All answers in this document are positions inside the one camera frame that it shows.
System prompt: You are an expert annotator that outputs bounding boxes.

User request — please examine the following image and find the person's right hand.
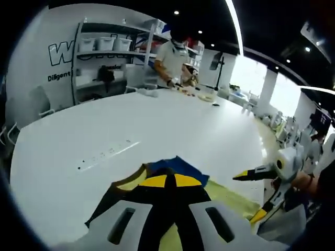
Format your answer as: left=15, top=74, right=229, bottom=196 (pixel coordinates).
left=290, top=172, right=315, bottom=193

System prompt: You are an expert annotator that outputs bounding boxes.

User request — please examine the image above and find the black bag on shelf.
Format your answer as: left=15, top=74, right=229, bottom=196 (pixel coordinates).
left=98, top=68, right=116, bottom=91

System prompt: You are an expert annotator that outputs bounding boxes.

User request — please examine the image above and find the black tripod stand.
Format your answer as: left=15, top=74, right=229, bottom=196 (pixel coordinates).
left=203, top=52, right=227, bottom=92

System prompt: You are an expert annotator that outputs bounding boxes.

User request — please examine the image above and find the pile of small tan objects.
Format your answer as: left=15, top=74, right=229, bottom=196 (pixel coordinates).
left=180, top=87, right=218, bottom=104

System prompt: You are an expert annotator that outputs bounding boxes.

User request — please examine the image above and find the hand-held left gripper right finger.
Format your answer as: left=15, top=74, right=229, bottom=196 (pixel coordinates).
left=171, top=171, right=290, bottom=251

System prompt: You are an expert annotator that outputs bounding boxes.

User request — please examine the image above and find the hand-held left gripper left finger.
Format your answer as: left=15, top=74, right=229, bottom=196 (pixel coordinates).
left=52, top=168, right=174, bottom=251

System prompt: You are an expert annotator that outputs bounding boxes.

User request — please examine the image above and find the yellow blue black garment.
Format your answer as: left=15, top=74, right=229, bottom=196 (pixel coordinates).
left=84, top=156, right=262, bottom=251

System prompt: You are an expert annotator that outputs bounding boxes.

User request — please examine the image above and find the grey metal shelf unit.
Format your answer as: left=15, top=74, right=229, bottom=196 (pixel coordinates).
left=73, top=20, right=158, bottom=106

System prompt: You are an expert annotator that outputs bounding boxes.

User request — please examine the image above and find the ceiling light strip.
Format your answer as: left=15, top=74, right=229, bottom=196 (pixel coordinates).
left=226, top=0, right=246, bottom=56

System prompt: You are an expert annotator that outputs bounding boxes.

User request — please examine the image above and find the white cloth bundle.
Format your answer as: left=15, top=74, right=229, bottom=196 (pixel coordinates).
left=137, top=87, right=160, bottom=98

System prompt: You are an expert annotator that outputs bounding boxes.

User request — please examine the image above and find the white storage bin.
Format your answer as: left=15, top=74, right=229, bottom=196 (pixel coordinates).
left=114, top=38, right=132, bottom=52
left=96, top=37, right=116, bottom=51
left=78, top=38, right=96, bottom=52

